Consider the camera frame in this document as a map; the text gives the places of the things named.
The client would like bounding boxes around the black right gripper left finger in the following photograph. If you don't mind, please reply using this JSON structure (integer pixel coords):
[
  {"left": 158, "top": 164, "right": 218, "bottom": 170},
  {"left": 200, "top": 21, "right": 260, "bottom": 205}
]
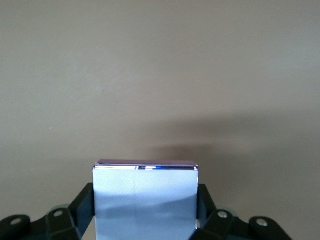
[{"left": 0, "top": 183, "right": 97, "bottom": 240}]

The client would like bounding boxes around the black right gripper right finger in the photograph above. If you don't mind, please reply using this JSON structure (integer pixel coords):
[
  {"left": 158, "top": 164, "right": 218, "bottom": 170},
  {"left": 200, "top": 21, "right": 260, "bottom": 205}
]
[{"left": 193, "top": 184, "right": 293, "bottom": 240}]

